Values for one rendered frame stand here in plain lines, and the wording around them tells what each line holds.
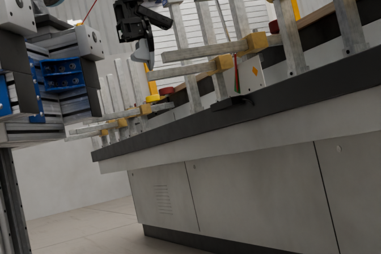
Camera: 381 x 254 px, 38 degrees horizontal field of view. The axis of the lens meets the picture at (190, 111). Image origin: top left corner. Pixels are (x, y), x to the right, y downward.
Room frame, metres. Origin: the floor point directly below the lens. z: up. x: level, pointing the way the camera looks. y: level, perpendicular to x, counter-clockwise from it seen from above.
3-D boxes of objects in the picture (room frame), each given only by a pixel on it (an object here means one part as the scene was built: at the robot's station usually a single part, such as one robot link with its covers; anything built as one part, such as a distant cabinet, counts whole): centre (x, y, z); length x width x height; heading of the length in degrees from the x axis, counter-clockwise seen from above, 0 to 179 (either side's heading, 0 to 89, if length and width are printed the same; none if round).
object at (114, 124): (3.31, 0.47, 0.80); 0.43 x 0.03 x 0.04; 112
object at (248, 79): (1.76, -0.18, 0.75); 0.26 x 0.01 x 0.10; 22
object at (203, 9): (1.97, -0.12, 0.89); 0.03 x 0.03 x 0.48; 22
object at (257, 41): (1.72, -0.23, 0.85); 0.13 x 0.06 x 0.05; 22
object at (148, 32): (1.56, 0.07, 0.91); 0.05 x 0.02 x 0.09; 22
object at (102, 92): (3.60, 0.53, 0.90); 0.03 x 0.03 x 0.48; 22
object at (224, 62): (1.95, -0.13, 0.84); 0.13 x 0.06 x 0.05; 22
